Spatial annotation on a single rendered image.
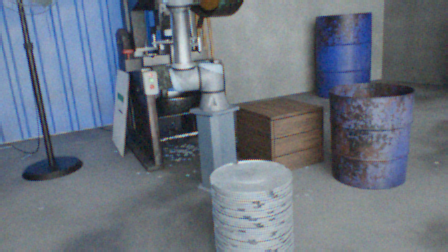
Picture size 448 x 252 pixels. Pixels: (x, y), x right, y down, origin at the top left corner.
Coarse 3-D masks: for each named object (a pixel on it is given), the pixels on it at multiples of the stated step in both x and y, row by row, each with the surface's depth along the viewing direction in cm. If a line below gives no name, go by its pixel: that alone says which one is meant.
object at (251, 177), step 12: (228, 168) 141; (240, 168) 140; (252, 168) 139; (264, 168) 138; (276, 168) 137; (216, 180) 131; (228, 180) 130; (240, 180) 128; (252, 180) 127; (264, 180) 128; (276, 180) 127; (288, 180) 126; (240, 192) 119; (252, 192) 119; (264, 192) 119
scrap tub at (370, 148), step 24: (336, 96) 187; (360, 96) 214; (384, 96) 208; (408, 96) 176; (336, 120) 191; (360, 120) 179; (384, 120) 176; (408, 120) 181; (336, 144) 195; (360, 144) 183; (384, 144) 179; (408, 144) 187; (336, 168) 199; (360, 168) 186; (384, 168) 183
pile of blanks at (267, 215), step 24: (216, 192) 127; (288, 192) 125; (216, 216) 130; (240, 216) 121; (264, 216) 121; (288, 216) 127; (216, 240) 134; (240, 240) 124; (264, 240) 123; (288, 240) 130
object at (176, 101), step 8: (160, 96) 275; (168, 96) 278; (176, 96) 280; (184, 96) 279; (192, 96) 254; (160, 104) 252; (168, 104) 249; (176, 104) 250; (184, 104) 252; (192, 104) 260
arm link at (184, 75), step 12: (168, 0) 165; (180, 0) 164; (192, 0) 168; (180, 12) 168; (180, 24) 170; (180, 36) 172; (180, 48) 175; (180, 60) 177; (180, 72) 178; (192, 72) 180; (180, 84) 180; (192, 84) 181
